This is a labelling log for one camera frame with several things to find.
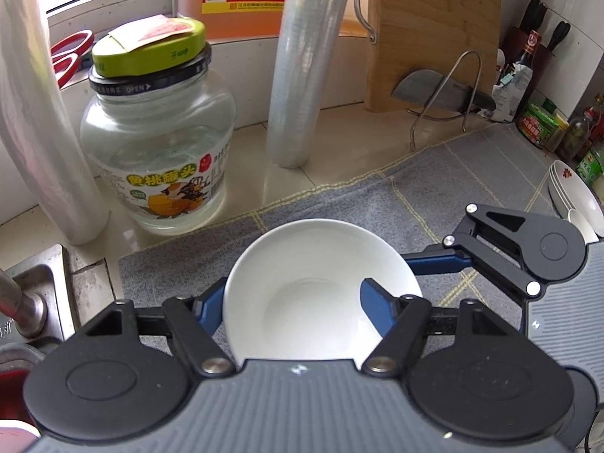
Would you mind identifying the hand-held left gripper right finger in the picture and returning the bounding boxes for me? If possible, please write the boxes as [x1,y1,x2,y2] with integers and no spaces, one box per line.
[359,277,520,378]

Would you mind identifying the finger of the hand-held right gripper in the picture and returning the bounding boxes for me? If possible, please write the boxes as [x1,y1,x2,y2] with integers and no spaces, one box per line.
[401,203,543,299]

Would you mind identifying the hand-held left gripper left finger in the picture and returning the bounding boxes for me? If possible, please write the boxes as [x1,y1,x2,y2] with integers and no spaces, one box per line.
[85,277,235,378]

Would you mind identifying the white plate with fruit print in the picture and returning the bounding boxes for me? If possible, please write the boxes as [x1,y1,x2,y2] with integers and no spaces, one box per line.
[552,159,604,237]
[547,174,569,218]

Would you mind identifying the grey and blue checked towel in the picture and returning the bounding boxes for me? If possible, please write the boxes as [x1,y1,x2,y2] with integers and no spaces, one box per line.
[117,125,604,341]

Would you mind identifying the green label bottle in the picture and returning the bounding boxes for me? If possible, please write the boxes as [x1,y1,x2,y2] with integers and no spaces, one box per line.
[576,144,604,187]

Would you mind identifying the steel sink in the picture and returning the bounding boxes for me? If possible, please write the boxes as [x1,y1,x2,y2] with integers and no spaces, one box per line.
[0,243,119,435]

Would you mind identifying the green lidded sauce jar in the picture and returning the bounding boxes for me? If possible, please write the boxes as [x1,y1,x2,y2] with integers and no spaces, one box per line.
[516,103,560,149]

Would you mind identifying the glass jar with green lid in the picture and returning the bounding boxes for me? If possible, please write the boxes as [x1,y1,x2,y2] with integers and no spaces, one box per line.
[79,16,237,234]

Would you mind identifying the small yellow lid jar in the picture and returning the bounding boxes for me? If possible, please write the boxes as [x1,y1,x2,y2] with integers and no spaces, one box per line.
[550,118,569,152]

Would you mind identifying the glass bottle with red cap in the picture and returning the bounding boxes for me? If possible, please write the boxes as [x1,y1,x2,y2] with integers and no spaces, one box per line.
[559,108,593,161]

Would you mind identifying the white packet bag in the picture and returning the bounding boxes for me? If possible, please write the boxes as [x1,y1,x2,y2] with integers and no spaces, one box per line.
[491,63,534,123]

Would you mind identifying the steel faucet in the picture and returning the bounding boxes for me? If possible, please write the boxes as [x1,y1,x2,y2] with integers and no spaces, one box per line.
[0,267,48,341]

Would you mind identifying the clear glass bottle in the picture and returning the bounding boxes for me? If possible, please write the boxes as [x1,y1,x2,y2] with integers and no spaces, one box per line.
[587,99,604,145]

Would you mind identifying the red basin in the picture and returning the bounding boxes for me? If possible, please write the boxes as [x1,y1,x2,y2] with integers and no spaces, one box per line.
[0,368,30,417]

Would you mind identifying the dark soy sauce bottle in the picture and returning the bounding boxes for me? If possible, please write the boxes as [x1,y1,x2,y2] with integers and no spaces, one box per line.
[512,29,541,105]

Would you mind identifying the brown knife block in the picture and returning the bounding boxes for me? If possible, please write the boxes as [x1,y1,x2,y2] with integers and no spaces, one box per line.
[500,27,562,86]

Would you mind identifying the cling film roll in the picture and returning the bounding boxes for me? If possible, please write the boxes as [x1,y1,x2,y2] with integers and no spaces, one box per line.
[265,0,357,169]
[0,0,111,246]

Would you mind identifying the bamboo cutting board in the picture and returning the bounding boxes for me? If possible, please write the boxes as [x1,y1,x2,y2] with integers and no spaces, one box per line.
[354,0,502,114]

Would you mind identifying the steel kitchen knife black handle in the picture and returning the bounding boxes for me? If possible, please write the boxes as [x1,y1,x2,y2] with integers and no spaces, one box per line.
[391,70,496,115]

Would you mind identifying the metal wire rack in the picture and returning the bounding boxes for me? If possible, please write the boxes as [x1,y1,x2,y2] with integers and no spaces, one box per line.
[408,50,483,152]

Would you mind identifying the red handled scissors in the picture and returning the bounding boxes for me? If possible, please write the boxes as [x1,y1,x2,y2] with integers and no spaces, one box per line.
[49,29,95,89]

